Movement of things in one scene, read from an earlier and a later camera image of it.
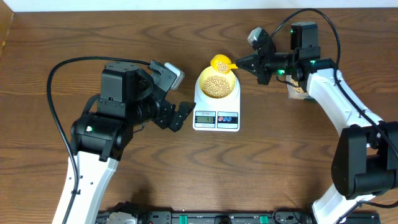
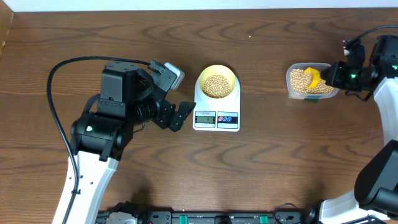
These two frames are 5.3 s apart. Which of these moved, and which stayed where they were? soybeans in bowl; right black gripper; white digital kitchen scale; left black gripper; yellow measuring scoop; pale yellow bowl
Moved: right black gripper; yellow measuring scoop
Stayed: pale yellow bowl; white digital kitchen scale; soybeans in bowl; left black gripper
